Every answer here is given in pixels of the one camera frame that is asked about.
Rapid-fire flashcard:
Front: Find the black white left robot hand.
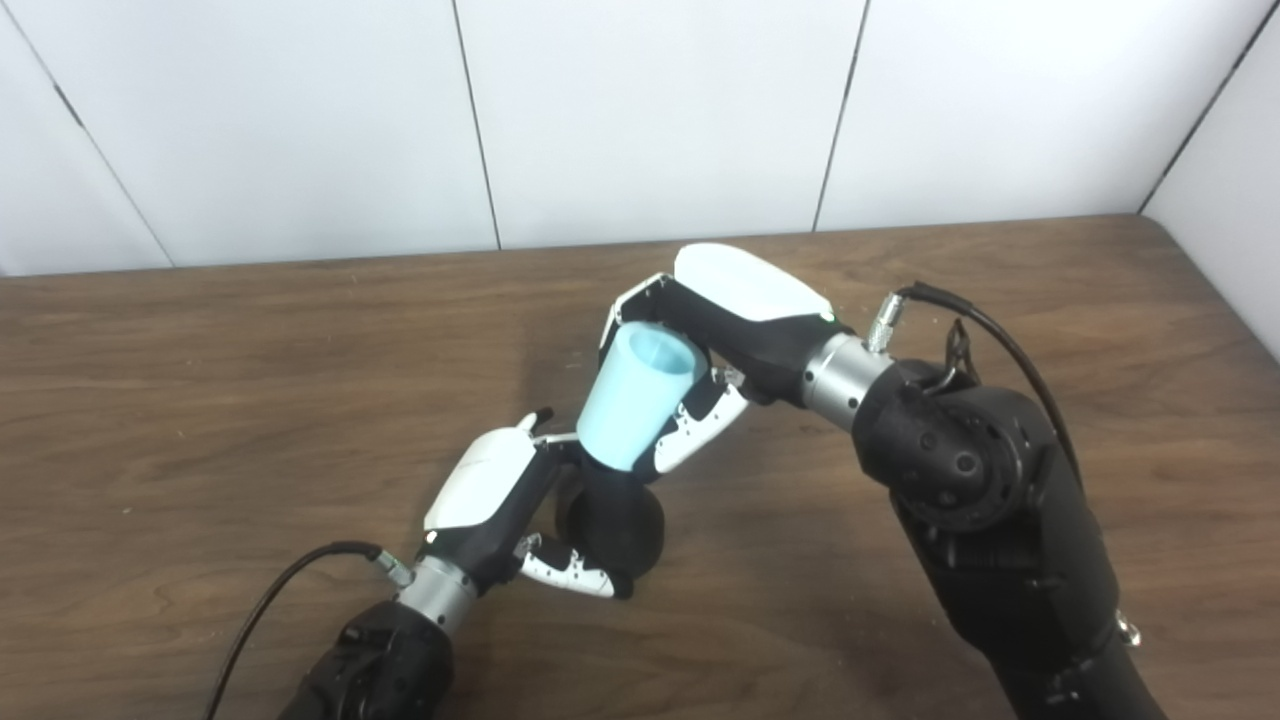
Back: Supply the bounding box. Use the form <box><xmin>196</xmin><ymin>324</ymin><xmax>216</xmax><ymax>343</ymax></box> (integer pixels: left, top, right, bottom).
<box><xmin>422</xmin><ymin>407</ymin><xmax>636</xmax><ymax>601</ymax></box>

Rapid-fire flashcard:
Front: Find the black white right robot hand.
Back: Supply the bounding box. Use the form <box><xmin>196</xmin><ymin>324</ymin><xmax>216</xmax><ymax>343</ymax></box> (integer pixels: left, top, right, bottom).
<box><xmin>598</xmin><ymin>243</ymin><xmax>856</xmax><ymax>486</ymax></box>

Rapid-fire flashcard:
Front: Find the black flared nozzle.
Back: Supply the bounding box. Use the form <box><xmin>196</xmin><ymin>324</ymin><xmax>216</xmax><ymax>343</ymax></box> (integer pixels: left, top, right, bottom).
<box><xmin>553</xmin><ymin>450</ymin><xmax>666</xmax><ymax>591</ymax></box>

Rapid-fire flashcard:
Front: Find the light-blue hose piece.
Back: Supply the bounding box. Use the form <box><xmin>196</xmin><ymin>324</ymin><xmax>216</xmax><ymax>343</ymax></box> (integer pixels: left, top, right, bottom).
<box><xmin>575</xmin><ymin>322</ymin><xmax>711</xmax><ymax>473</ymax></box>

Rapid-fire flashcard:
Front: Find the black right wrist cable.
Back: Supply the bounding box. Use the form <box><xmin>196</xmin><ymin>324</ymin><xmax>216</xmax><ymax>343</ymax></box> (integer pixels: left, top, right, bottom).
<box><xmin>865</xmin><ymin>282</ymin><xmax>1086</xmax><ymax>491</ymax></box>

